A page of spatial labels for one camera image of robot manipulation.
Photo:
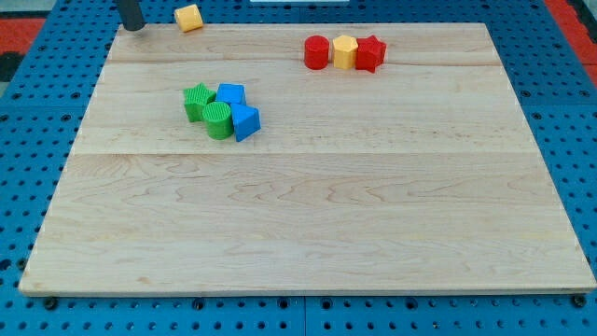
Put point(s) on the red star block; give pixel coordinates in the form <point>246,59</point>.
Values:
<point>370,53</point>

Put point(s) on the green star block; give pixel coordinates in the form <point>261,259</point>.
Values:
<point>196,99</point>

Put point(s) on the red cylinder block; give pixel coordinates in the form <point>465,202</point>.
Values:
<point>316,52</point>

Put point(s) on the blue triangle block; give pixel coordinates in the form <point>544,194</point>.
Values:
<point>246,121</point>

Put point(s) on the yellow pentagon block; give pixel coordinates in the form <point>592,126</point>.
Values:
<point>344,51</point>

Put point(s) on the green cylinder block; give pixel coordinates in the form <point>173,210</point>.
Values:
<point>218,120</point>

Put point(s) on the yellow hexagon block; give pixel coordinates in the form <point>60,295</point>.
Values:
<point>188,18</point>

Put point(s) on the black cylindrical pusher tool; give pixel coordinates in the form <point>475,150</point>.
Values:
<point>131,14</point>

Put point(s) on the wooden board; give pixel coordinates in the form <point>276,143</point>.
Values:
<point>423,178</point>

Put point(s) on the blue cube block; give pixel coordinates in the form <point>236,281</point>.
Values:
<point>231,94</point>

